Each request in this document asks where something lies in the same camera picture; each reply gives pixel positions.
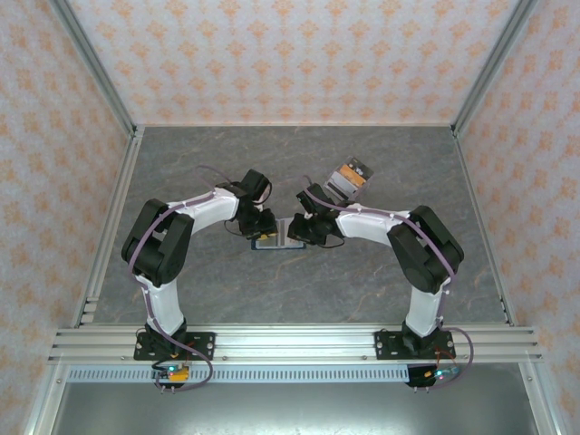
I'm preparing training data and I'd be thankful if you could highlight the grey slotted cable duct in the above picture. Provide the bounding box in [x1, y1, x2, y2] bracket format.
[66, 365, 412, 384]

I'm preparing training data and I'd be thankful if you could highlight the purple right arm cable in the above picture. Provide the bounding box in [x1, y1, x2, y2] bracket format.
[302, 188, 476, 391]

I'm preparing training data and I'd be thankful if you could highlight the navy blue card holder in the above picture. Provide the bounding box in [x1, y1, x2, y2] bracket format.
[251, 218, 305, 251]

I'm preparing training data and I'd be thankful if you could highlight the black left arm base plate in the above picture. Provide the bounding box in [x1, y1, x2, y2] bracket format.
[133, 331, 217, 362]

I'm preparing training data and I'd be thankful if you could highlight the controller board with green light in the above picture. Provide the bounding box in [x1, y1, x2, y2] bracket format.
[406, 364, 463, 391]

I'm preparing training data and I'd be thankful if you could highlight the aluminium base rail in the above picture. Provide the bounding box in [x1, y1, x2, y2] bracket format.
[47, 324, 544, 363]

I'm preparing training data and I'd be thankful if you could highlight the orange and black card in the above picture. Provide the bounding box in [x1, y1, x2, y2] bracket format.
[337, 154, 376, 197]

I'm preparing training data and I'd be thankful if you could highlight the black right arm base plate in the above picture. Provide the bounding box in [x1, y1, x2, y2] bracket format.
[373, 329, 454, 362]

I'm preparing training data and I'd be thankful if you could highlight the aluminium side rail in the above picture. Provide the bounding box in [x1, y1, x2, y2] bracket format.
[71, 126, 146, 328]
[451, 126, 518, 328]

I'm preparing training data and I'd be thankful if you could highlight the aluminium frame post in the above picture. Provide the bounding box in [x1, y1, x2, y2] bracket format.
[451, 0, 541, 137]
[47, 0, 140, 137]

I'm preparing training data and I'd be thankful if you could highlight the aluminium frame leg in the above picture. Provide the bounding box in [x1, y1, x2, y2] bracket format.
[518, 362, 558, 435]
[22, 362, 69, 435]

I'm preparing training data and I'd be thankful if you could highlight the grey metal panel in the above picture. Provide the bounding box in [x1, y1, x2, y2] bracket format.
[49, 382, 534, 435]

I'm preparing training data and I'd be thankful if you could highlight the controller board with yellow connector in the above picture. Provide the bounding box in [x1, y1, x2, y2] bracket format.
[151, 362, 191, 392]

